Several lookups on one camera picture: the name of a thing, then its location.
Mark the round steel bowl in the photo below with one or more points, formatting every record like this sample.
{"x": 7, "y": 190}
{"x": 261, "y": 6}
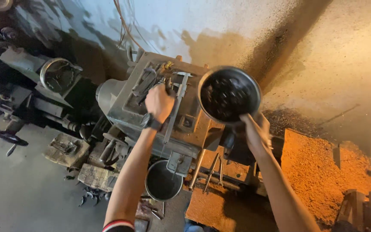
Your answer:
{"x": 204, "y": 106}

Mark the wooden block with metal clamp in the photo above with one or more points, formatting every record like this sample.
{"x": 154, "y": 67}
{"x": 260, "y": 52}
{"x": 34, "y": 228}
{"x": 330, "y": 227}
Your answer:
{"x": 66, "y": 150}

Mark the heap of dark metal parts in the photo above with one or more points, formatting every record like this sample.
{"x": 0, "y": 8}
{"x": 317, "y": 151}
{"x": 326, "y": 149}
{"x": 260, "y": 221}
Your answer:
{"x": 227, "y": 95}

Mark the person's left hand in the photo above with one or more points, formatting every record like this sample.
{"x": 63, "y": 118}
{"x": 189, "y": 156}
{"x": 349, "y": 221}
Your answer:
{"x": 158, "y": 104}

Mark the long steel spanner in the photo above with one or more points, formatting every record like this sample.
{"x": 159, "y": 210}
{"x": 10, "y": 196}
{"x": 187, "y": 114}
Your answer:
{"x": 211, "y": 172}

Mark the dented steel basin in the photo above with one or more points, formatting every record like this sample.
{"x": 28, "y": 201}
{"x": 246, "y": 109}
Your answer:
{"x": 59, "y": 74}

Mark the short steel spanner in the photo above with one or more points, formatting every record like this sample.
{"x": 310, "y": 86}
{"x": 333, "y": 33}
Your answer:
{"x": 221, "y": 174}

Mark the round steel pot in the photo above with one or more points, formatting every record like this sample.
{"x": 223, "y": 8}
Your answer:
{"x": 162, "y": 182}

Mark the dark metal tool holder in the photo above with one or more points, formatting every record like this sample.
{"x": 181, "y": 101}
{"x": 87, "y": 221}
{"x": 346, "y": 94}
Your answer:
{"x": 144, "y": 82}

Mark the dark machine with levers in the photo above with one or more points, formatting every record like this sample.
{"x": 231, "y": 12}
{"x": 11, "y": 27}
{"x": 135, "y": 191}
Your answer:
{"x": 17, "y": 93}

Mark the heap of orange sawdust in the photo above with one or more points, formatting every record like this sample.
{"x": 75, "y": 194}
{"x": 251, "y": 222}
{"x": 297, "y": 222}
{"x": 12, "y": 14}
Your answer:
{"x": 314, "y": 174}

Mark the smooth steel lathe rod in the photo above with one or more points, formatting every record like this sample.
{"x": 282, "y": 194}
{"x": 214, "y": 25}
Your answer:
{"x": 196, "y": 169}

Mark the black wristwatch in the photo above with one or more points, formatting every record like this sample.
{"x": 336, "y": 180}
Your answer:
{"x": 150, "y": 121}

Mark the heap of dark metal swarf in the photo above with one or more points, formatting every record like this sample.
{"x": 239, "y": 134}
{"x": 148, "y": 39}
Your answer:
{"x": 288, "y": 121}

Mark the person's right hand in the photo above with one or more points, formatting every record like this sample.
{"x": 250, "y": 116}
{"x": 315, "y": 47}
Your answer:
{"x": 255, "y": 133}

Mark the wooden frame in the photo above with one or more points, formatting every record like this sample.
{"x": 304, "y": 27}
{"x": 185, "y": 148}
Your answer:
{"x": 362, "y": 209}

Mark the grey lathe headstock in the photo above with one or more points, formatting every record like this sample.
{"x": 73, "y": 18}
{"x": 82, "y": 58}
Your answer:
{"x": 127, "y": 109}

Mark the red white black sleeve cuff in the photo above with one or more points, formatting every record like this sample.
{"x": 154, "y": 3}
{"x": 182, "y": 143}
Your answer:
{"x": 118, "y": 225}

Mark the threaded lathe lead screw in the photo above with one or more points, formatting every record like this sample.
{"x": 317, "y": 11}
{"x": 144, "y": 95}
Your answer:
{"x": 221, "y": 183}

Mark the weathered wooden block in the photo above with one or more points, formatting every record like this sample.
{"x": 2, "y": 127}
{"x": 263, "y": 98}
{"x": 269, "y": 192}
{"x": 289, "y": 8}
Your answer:
{"x": 96, "y": 177}

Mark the person's left fingers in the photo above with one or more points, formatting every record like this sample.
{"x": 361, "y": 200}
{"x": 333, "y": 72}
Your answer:
{"x": 161, "y": 89}

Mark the steel vernier caliper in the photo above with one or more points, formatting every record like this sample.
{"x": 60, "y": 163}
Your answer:
{"x": 176, "y": 106}

